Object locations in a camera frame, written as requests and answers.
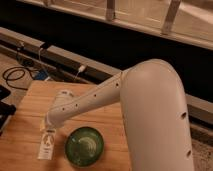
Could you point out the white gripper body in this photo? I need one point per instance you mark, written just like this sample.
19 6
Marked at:
47 123

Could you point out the white bottle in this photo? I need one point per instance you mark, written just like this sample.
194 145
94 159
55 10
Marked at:
47 145

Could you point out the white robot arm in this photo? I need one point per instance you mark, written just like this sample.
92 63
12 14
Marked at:
155 114

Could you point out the green ceramic bowl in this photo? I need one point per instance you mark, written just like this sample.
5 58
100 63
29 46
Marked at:
84 146

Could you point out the black device at left edge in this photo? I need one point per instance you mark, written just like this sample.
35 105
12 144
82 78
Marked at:
6 110

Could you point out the blue object on floor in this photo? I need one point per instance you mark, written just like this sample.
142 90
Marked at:
41 75

